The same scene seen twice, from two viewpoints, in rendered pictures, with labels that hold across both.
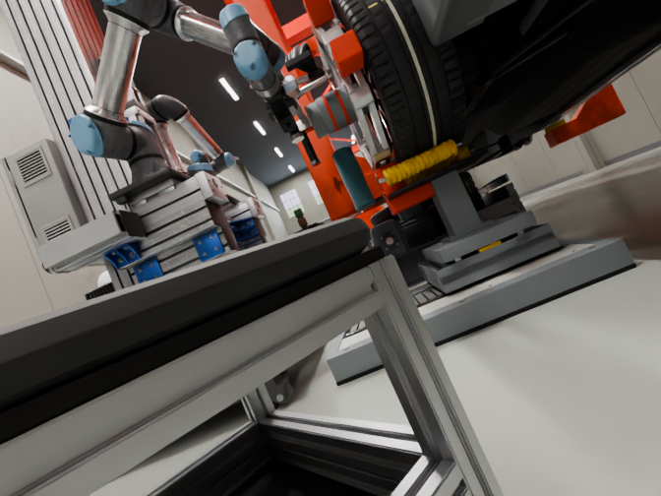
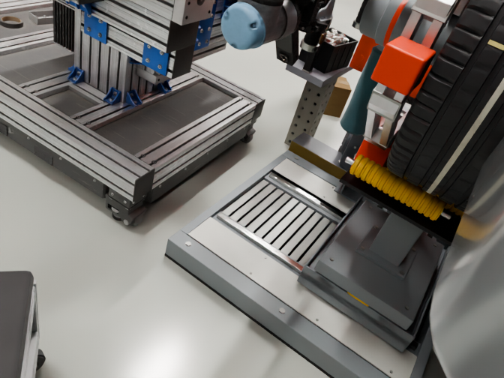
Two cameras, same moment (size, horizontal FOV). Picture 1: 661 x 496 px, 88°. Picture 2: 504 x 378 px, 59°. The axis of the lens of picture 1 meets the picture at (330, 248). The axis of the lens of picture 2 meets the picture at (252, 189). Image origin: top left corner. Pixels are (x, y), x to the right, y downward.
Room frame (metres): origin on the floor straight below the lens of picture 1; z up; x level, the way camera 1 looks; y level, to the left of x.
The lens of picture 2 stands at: (0.10, -0.29, 1.10)
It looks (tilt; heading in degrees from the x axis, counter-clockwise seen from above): 37 degrees down; 15
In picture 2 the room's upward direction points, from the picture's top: 19 degrees clockwise
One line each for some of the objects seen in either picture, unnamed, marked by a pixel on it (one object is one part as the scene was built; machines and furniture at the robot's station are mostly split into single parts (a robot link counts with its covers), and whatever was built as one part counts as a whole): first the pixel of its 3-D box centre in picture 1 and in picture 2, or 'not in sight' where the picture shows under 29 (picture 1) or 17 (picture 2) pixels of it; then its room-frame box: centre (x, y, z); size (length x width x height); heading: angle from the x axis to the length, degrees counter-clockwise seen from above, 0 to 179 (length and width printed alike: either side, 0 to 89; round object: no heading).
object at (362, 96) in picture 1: (352, 101); (437, 36); (1.27, -0.30, 0.85); 0.54 x 0.07 x 0.54; 173
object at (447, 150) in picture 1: (419, 162); (396, 187); (1.14, -0.39, 0.51); 0.29 x 0.06 x 0.06; 83
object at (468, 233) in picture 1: (455, 209); (400, 230); (1.25, -0.47, 0.32); 0.40 x 0.30 x 0.28; 173
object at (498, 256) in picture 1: (473, 256); (379, 262); (1.30, -0.48, 0.13); 0.50 x 0.36 x 0.10; 173
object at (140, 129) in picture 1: (138, 144); not in sight; (1.17, 0.47, 0.98); 0.13 x 0.12 x 0.14; 158
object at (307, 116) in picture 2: not in sight; (311, 107); (1.99, 0.05, 0.21); 0.10 x 0.10 x 0.42; 83
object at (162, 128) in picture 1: (167, 153); not in sight; (1.71, 0.56, 1.19); 0.15 x 0.12 x 0.55; 72
